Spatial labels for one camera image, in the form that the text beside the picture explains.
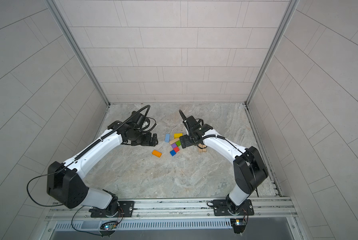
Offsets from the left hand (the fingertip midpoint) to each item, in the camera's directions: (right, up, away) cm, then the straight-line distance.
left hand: (155, 140), depth 80 cm
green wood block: (+12, -4, +14) cm, 19 cm away
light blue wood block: (+4, -1, +16) cm, 17 cm away
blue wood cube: (+8, -10, +11) cm, 17 cm away
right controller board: (+41, -37, -12) cm, 57 cm away
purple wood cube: (+9, -6, +13) cm, 17 cm away
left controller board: (-17, -35, -16) cm, 42 cm away
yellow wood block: (+11, 0, +17) cm, 20 cm away
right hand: (+17, -2, +6) cm, 19 cm away
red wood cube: (+11, -8, +11) cm, 17 cm away
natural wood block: (+25, -8, +11) cm, 29 cm away
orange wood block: (-1, -9, +9) cm, 13 cm away
